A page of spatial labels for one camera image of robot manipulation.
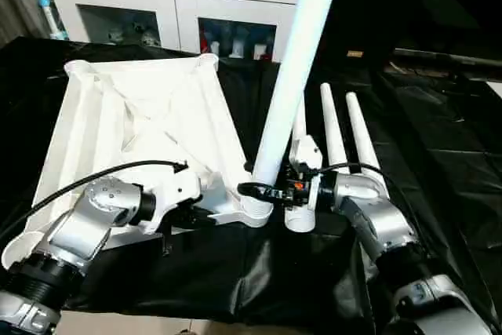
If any white plastic table leg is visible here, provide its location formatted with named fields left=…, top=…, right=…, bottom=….
left=318, top=82, right=351, bottom=175
left=344, top=92, right=383, bottom=180
left=248, top=0, right=346, bottom=217
left=284, top=98, right=317, bottom=233

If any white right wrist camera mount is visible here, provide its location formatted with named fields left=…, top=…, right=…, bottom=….
left=289, top=135, right=325, bottom=212

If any white plastic table top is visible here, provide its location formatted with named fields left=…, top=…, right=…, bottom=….
left=0, top=53, right=272, bottom=270

